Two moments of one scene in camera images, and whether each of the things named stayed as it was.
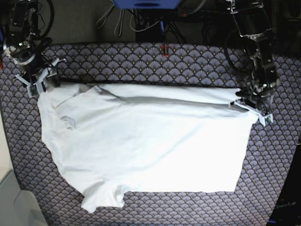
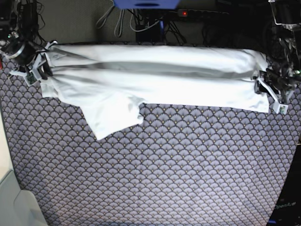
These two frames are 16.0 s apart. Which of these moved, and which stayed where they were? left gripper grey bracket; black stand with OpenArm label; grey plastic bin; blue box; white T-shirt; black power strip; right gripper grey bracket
Moved: right gripper grey bracket; left gripper grey bracket; white T-shirt
Stayed: grey plastic bin; black power strip; blue box; black stand with OpenArm label
